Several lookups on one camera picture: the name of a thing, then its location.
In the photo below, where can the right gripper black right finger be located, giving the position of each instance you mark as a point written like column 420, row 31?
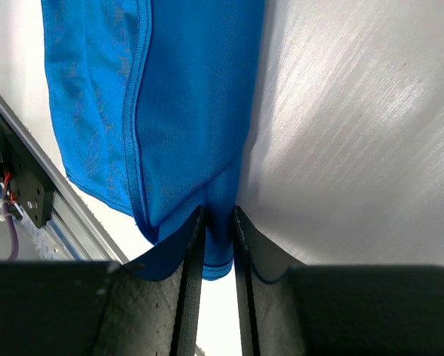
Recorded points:
column 289, row 308

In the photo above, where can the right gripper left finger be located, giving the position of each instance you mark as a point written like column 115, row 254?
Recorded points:
column 149, row 306

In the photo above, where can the blue cloth napkin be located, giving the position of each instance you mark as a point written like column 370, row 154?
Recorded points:
column 150, row 103

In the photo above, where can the aluminium front rail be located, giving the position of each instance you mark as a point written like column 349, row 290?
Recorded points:
column 72, row 233

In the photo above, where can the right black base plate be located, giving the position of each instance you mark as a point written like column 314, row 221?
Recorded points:
column 29, row 185

